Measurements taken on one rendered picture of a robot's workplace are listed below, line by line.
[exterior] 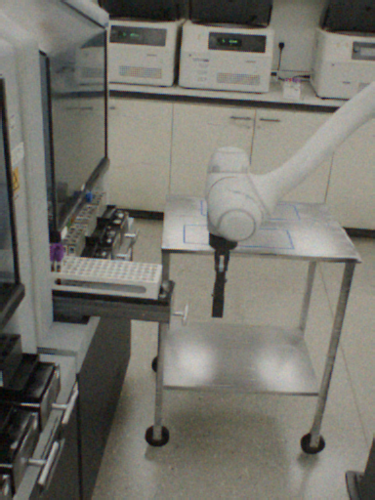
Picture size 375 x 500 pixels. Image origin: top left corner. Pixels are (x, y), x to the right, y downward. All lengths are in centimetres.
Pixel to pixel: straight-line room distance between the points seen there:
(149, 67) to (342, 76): 115
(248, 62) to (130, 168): 100
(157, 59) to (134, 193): 88
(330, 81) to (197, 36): 84
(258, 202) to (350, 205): 276
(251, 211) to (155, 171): 268
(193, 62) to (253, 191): 250
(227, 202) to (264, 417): 137
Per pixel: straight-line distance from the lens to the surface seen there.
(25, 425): 114
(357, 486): 221
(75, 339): 148
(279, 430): 237
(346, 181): 388
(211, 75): 366
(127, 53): 370
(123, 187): 390
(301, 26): 427
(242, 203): 117
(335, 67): 370
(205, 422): 234
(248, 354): 224
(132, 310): 150
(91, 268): 154
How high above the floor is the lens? 159
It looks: 27 degrees down
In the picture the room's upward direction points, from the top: 4 degrees clockwise
